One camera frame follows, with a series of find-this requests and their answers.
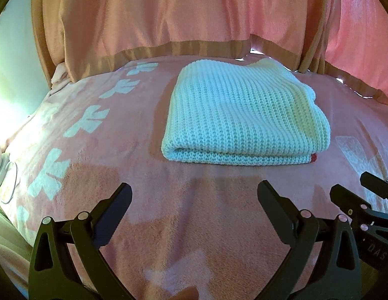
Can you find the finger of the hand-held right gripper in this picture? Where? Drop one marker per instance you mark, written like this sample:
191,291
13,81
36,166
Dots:
375,182
345,198

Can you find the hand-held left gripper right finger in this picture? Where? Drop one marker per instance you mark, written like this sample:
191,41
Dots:
270,201

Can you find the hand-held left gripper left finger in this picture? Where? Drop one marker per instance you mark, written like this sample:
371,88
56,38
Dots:
117,203

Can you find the white red black knitted sweater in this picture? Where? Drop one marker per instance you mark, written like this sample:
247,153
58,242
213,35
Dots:
237,109

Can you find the pink blanket with white print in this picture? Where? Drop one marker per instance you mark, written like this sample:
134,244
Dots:
181,209

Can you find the pink curtain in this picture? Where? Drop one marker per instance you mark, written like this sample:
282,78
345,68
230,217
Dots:
181,15

